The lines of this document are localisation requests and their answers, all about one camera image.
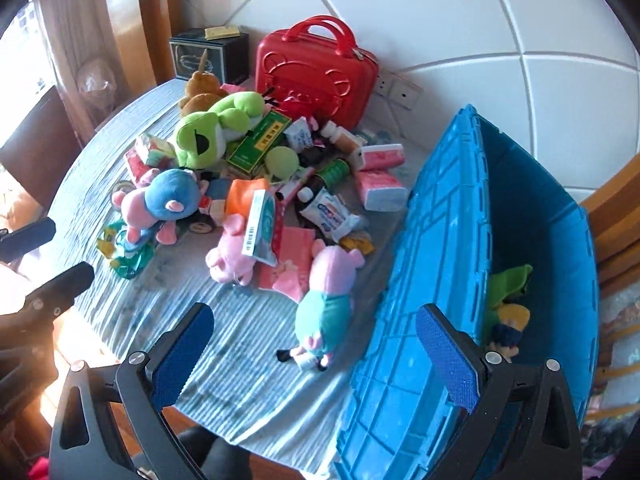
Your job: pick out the yellow navy plush toy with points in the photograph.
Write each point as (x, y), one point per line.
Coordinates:
(510, 327)

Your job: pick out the blue plastic storage container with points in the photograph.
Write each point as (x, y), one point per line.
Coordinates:
(435, 260)

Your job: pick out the brown bottle white cap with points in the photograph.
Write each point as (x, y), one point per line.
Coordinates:
(342, 137)

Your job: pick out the teal-dress pig plush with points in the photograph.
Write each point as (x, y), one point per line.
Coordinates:
(322, 310)

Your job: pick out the red white packet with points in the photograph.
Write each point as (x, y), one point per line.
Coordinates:
(150, 155)

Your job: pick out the pink tissue pack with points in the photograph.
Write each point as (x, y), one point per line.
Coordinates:
(382, 156)
(380, 187)

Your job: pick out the blue-bodied pig plush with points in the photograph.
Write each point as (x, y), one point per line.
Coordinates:
(167, 195)

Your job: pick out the yellow snack wrapper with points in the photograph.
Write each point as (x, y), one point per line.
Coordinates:
(357, 243)

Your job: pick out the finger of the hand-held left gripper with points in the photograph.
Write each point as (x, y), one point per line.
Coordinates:
(30, 237)
(70, 285)

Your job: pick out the clear plastic bag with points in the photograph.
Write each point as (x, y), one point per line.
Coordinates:
(95, 80)

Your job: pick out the green yellow snack packet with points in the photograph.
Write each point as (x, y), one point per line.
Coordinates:
(125, 255)

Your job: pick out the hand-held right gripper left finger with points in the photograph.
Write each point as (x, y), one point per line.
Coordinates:
(180, 360)

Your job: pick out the dark glass bottle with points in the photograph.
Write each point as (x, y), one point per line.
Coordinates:
(309, 194)

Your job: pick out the green medicine box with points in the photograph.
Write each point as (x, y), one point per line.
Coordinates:
(260, 142)

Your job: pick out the small white bottle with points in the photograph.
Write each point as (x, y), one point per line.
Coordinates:
(306, 361)

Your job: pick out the yellow flat packet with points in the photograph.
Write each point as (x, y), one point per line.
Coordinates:
(220, 32)

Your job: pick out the round black tin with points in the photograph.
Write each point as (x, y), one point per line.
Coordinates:
(201, 225)

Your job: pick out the dark green bottle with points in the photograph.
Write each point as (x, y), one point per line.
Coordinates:
(335, 172)

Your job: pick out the white wall socket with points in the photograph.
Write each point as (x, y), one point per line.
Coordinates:
(400, 91)

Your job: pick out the white medicine box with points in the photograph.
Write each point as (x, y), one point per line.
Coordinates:
(300, 135)

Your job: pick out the white blue toothpaste tube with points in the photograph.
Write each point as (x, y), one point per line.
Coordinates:
(330, 210)

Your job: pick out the red small suitcase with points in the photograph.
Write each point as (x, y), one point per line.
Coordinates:
(310, 75)

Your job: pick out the green sun hat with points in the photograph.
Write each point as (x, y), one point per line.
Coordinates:
(507, 285)

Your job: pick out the light green round case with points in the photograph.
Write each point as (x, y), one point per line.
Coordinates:
(282, 162)

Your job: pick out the beige curtain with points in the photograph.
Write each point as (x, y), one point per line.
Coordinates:
(65, 35)

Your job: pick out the brown bear plush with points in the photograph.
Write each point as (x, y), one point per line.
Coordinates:
(200, 87)

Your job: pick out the white green toothpaste box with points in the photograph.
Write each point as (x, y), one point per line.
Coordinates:
(260, 227)

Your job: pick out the wooden headboard frame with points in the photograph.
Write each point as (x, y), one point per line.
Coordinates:
(145, 20)

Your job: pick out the pink flat packet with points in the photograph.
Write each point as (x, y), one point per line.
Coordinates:
(290, 265)

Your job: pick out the pink pig plush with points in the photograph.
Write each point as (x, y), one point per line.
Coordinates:
(230, 260)

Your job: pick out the black box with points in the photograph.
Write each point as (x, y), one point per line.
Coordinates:
(225, 55)

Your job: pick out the green frog plush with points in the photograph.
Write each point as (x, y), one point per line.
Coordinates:
(210, 130)

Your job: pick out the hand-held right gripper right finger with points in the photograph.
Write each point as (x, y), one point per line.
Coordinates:
(447, 360)

